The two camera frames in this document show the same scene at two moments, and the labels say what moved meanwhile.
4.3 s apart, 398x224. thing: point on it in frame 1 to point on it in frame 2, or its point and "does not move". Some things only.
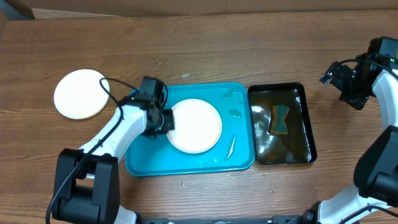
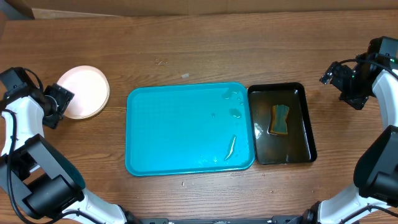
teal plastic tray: x=234 y=150 does not move
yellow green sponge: x=278 y=125 does not move
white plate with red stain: x=198 y=126 to x=91 y=91
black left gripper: x=170 y=126 to x=64 y=97
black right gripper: x=338 y=84 does not move
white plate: x=79 y=94 does not move
